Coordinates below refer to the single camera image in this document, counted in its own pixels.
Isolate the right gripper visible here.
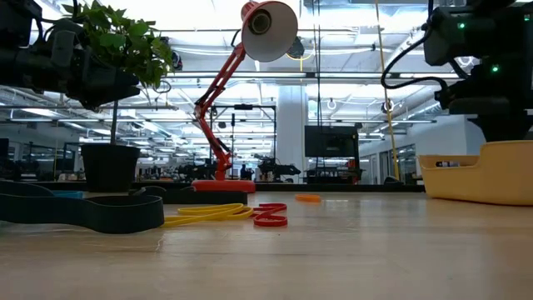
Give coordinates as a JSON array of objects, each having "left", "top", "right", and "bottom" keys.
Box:
[{"left": 435, "top": 78, "right": 533, "bottom": 143}]

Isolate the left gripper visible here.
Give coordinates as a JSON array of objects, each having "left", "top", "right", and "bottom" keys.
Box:
[{"left": 41, "top": 20, "right": 142, "bottom": 110}]

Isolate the yellow rubber band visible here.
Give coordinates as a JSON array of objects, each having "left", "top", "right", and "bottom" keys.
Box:
[{"left": 160, "top": 202, "right": 254, "bottom": 229}]

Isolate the red rubber band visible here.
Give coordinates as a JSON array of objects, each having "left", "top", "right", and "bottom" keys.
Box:
[{"left": 251, "top": 202, "right": 289, "bottom": 228}]

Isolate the yellow plastic bin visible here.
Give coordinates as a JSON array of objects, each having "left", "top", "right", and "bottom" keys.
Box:
[{"left": 418, "top": 140, "right": 533, "bottom": 207}]

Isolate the green potted plant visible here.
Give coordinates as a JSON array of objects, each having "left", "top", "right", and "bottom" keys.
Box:
[{"left": 62, "top": 0, "right": 175, "bottom": 193}]

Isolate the red desk lamp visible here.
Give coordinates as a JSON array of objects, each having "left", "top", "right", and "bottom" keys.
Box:
[{"left": 191, "top": 0, "right": 299, "bottom": 193}]

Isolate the yellow hanging cable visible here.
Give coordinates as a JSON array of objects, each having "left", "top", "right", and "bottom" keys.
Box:
[{"left": 374, "top": 0, "right": 401, "bottom": 180}]

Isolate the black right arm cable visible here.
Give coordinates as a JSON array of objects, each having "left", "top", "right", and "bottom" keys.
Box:
[{"left": 380, "top": 22, "right": 450, "bottom": 101}]

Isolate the black metal frame rig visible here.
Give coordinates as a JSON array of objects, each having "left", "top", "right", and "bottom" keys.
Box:
[{"left": 210, "top": 103, "right": 278, "bottom": 184}]

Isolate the black ceiling cable reel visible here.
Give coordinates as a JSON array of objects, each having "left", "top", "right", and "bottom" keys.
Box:
[{"left": 286, "top": 36, "right": 306, "bottom": 59}]

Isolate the black aluminium table frame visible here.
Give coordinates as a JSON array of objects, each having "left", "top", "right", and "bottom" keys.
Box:
[{"left": 0, "top": 179, "right": 426, "bottom": 193}]

